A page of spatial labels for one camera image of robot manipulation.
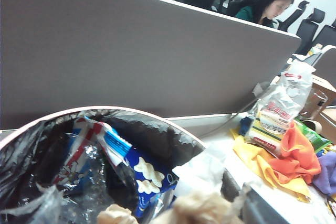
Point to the white crumpled tissue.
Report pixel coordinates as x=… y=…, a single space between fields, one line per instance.
x=199 y=174

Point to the yellow cloth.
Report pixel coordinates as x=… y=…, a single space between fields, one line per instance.
x=257 y=161

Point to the clear glass cup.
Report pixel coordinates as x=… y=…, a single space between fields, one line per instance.
x=316 y=103

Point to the green snack package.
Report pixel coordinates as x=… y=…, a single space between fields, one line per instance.
x=315 y=137

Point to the orange cloth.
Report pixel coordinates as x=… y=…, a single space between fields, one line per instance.
x=296 y=155

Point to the grey side panel white edge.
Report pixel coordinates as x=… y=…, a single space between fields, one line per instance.
x=328 y=64

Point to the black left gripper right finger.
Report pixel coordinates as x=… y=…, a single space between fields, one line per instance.
x=260 y=205

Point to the white printed snack bag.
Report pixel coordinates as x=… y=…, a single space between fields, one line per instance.
x=278 y=113

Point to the blue cloth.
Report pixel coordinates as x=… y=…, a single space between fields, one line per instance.
x=245 y=125

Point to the brown paper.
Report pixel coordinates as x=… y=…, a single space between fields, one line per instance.
x=199 y=208

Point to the woman with black hair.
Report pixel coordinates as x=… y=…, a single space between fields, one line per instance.
x=267 y=1

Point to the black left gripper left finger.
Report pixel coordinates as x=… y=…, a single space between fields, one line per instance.
x=39 y=208

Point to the grey desk divider panel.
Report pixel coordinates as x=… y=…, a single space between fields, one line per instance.
x=131 y=51

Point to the purple cloth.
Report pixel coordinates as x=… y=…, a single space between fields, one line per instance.
x=326 y=174

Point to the brown cardboard box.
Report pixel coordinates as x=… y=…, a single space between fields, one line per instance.
x=323 y=82

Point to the blue snack bag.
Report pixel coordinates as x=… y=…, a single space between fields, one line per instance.
x=149 y=176

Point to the white divider support foot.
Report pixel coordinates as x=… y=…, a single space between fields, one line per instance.
x=259 y=89

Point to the black plastic trash bag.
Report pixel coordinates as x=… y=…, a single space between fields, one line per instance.
x=157 y=134

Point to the beige round object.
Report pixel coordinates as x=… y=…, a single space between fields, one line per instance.
x=312 y=125

